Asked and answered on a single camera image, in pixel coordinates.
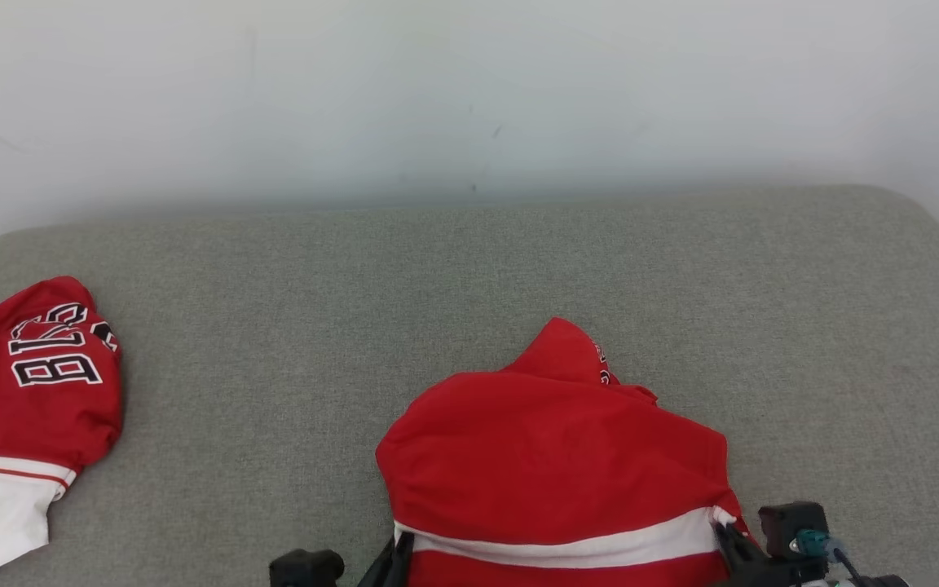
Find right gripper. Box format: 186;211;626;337
714;522;910;587

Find red shorts white stripe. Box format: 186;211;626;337
375;317;752;587

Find grey-green fabric sofa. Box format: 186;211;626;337
0;184;939;587

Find black cable teal plug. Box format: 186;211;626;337
794;528;874;584

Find red jersey black lettering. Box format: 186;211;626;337
0;276;124;585

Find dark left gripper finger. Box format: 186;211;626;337
357;532;415;587

